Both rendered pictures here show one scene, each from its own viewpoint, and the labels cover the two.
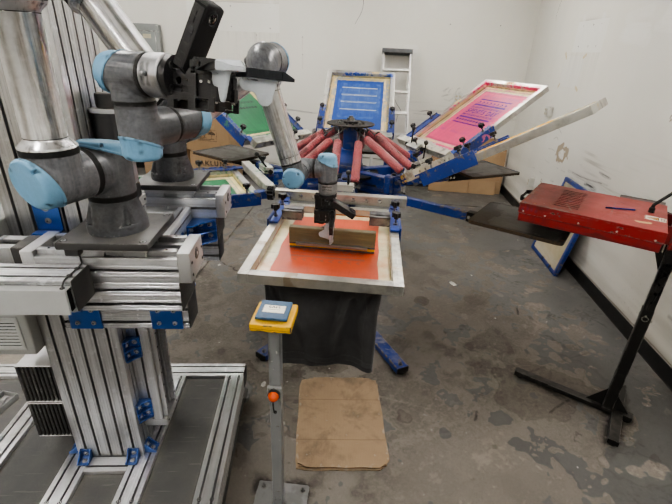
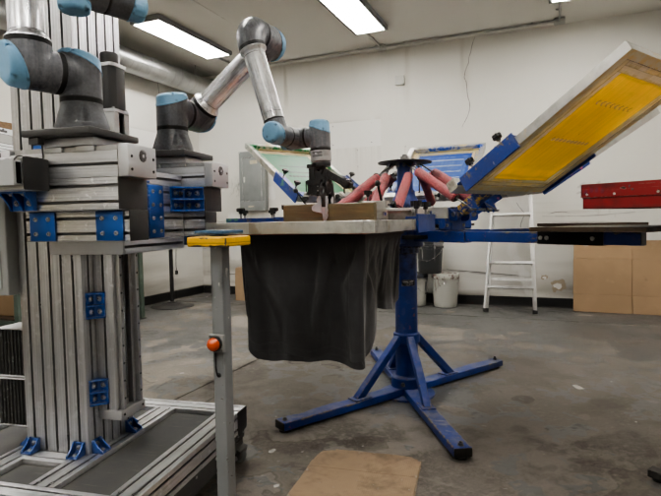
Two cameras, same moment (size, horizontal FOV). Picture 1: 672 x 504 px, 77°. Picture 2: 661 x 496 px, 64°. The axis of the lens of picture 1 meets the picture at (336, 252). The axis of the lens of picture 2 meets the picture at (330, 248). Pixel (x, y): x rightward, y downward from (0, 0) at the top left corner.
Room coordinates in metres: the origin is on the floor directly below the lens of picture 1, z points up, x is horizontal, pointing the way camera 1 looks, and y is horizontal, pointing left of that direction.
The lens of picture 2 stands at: (-0.21, -0.60, 0.99)
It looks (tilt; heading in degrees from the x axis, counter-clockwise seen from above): 3 degrees down; 19
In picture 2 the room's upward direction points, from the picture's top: 1 degrees counter-clockwise
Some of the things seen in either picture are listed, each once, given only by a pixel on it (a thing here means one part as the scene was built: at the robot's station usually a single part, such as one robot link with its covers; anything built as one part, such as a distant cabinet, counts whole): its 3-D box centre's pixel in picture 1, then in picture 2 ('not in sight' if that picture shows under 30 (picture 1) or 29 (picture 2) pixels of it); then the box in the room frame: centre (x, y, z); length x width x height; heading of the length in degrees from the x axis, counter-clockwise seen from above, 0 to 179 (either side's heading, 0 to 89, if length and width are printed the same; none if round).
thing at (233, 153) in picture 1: (272, 167); not in sight; (3.11, 0.50, 0.91); 1.34 x 0.40 x 0.08; 56
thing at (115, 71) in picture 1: (129, 75); not in sight; (0.83, 0.39, 1.65); 0.11 x 0.08 x 0.09; 68
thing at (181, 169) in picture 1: (171, 163); (172, 140); (1.54, 0.62, 1.31); 0.15 x 0.15 x 0.10
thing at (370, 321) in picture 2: not in sight; (383, 291); (1.61, -0.18, 0.74); 0.46 x 0.04 x 0.42; 176
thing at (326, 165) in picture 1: (326, 168); (319, 135); (1.61, 0.05, 1.30); 0.09 x 0.08 x 0.11; 84
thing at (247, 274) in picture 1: (331, 239); (332, 225); (1.68, 0.02, 0.97); 0.79 x 0.58 x 0.04; 176
